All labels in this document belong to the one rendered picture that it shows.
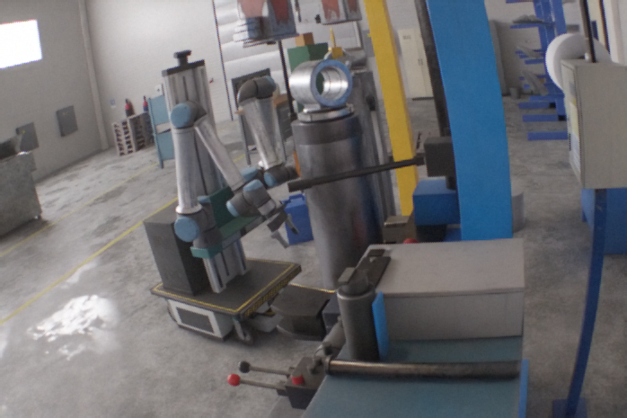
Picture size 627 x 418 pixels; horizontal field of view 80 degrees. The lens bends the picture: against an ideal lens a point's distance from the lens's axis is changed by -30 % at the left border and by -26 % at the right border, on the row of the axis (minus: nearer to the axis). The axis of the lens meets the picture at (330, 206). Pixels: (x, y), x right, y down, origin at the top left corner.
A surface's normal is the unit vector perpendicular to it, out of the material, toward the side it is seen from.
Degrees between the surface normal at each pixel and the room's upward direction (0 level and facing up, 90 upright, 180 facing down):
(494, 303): 90
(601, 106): 90
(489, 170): 90
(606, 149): 90
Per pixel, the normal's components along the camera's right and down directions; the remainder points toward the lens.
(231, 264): 0.86, 0.02
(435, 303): -0.33, 0.37
